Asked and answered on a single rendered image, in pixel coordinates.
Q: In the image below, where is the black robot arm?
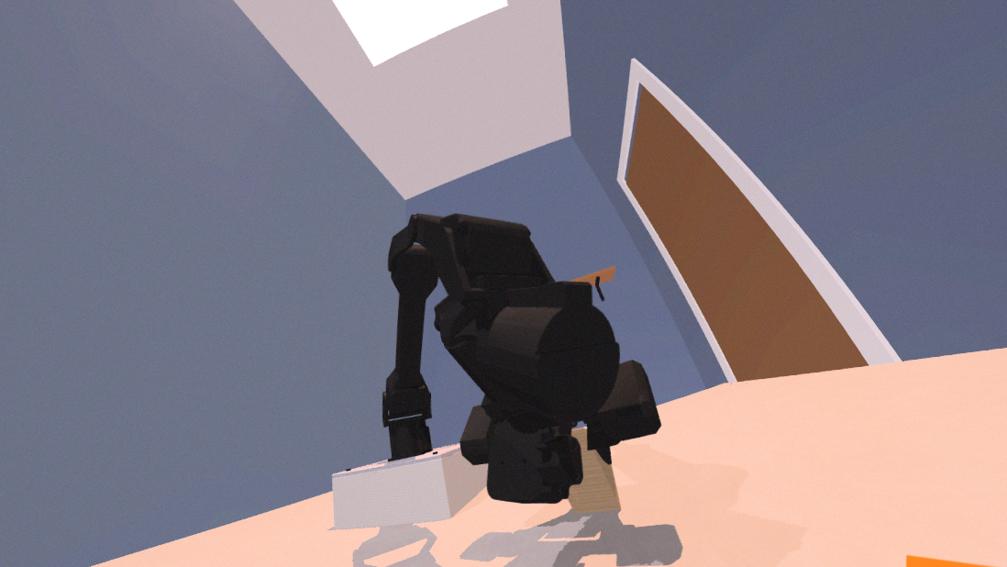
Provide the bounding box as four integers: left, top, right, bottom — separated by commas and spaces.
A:
382, 212, 620, 504

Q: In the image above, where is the tan wooden block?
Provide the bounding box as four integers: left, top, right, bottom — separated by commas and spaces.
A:
567, 428, 621, 513

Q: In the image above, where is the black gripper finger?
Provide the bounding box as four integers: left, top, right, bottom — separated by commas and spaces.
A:
586, 423, 621, 465

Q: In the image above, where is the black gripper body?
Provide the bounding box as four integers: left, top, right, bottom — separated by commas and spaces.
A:
459, 360, 662, 466

